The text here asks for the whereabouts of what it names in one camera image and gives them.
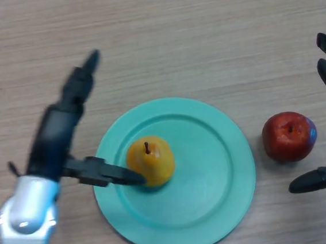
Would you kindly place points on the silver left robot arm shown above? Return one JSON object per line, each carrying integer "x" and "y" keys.
{"x": 27, "y": 213}

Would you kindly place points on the green round plate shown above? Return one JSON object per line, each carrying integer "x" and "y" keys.
{"x": 204, "y": 187}

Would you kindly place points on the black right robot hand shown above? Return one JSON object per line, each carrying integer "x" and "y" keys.
{"x": 316, "y": 180}

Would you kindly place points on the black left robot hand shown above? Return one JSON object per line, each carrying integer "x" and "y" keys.
{"x": 52, "y": 138}

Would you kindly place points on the yellow pear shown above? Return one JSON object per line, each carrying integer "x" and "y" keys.
{"x": 155, "y": 160}

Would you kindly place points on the red apple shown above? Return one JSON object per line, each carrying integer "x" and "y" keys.
{"x": 290, "y": 137}

